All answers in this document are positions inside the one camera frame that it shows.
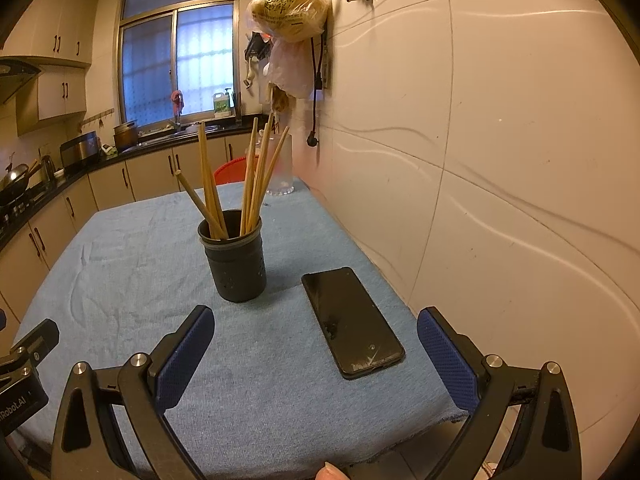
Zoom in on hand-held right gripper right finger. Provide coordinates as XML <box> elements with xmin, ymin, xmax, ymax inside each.
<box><xmin>416</xmin><ymin>306</ymin><xmax>583</xmax><ymax>480</ymax></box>

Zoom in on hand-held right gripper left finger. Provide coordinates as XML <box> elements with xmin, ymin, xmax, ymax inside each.
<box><xmin>50</xmin><ymin>304</ymin><xmax>217</xmax><ymax>480</ymax></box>

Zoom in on black chopstick holder cup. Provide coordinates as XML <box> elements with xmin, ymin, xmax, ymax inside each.
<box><xmin>197</xmin><ymin>209</ymin><xmax>267</xmax><ymax>304</ymax></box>

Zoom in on bunch of wooden chopsticks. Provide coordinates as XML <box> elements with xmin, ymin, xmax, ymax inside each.
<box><xmin>174</xmin><ymin>112</ymin><xmax>291</xmax><ymax>241</ymax></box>

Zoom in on person's right hand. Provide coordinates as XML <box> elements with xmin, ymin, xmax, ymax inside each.
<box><xmin>317</xmin><ymin>462</ymin><xmax>354</xmax><ymax>480</ymax></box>

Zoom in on blue terry tablecloth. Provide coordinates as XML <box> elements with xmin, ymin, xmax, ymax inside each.
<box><xmin>10</xmin><ymin>177</ymin><xmax>468</xmax><ymax>478</ymax></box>

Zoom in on black smartphone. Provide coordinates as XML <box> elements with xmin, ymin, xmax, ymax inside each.
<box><xmin>301</xmin><ymin>266</ymin><xmax>406</xmax><ymax>381</ymax></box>

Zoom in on wok with lid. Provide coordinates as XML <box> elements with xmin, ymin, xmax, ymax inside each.
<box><xmin>0</xmin><ymin>161</ymin><xmax>32</xmax><ymax>197</ymax></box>

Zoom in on black kitchen countertop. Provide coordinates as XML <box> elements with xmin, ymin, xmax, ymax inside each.
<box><xmin>0</xmin><ymin>122</ymin><xmax>251</xmax><ymax>256</ymax></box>

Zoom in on beige lower kitchen cabinets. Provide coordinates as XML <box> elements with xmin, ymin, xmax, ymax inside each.
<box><xmin>0</xmin><ymin>132</ymin><xmax>251</xmax><ymax>331</ymax></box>

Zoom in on beige kitchen cabinets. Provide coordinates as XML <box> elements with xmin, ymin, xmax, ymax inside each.
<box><xmin>0</xmin><ymin>132</ymin><xmax>251</xmax><ymax>331</ymax></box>
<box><xmin>0</xmin><ymin>0</ymin><xmax>98</xmax><ymax>136</ymax></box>

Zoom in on silver rice cooker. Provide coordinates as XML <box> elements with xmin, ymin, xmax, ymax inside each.
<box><xmin>60</xmin><ymin>131</ymin><xmax>100</xmax><ymax>166</ymax></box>

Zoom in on red plastic basket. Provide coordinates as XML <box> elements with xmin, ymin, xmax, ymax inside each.
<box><xmin>214</xmin><ymin>156</ymin><xmax>261</xmax><ymax>186</ymax></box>

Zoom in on clear glass pitcher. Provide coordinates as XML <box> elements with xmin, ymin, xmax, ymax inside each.
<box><xmin>257</xmin><ymin>132</ymin><xmax>296</xmax><ymax>196</ymax></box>

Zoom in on brown cooking pot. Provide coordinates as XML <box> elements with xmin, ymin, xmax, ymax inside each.
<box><xmin>113</xmin><ymin>121</ymin><xmax>140</xmax><ymax>150</ymax></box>

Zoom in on beige upper kitchen cabinets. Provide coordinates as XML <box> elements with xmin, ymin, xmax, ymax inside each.
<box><xmin>0</xmin><ymin>0</ymin><xmax>98</xmax><ymax>136</ymax></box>

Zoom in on range hood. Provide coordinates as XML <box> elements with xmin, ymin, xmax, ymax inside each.
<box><xmin>0</xmin><ymin>57</ymin><xmax>43</xmax><ymax>106</ymax></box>

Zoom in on kitchen window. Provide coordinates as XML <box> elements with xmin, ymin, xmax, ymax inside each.
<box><xmin>117</xmin><ymin>0</ymin><xmax>242</xmax><ymax>129</ymax></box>

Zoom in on hanging white plastic bags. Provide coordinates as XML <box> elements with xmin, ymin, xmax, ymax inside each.
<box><xmin>265</xmin><ymin>37</ymin><xmax>316</xmax><ymax>99</ymax></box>

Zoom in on hanging printed plastic bag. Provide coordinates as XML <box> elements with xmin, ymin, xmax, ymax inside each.
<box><xmin>246</xmin><ymin>0</ymin><xmax>331</xmax><ymax>44</ymax></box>

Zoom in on black power cable with plug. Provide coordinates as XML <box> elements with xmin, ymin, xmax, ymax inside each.
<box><xmin>305</xmin><ymin>35</ymin><xmax>324</xmax><ymax>149</ymax></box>

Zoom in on wall power socket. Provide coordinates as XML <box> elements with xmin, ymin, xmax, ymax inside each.
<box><xmin>320</xmin><ymin>42</ymin><xmax>334</xmax><ymax>91</ymax></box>

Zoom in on black wall rack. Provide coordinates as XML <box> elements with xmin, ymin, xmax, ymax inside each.
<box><xmin>244</xmin><ymin>32</ymin><xmax>271</xmax><ymax>61</ymax></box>

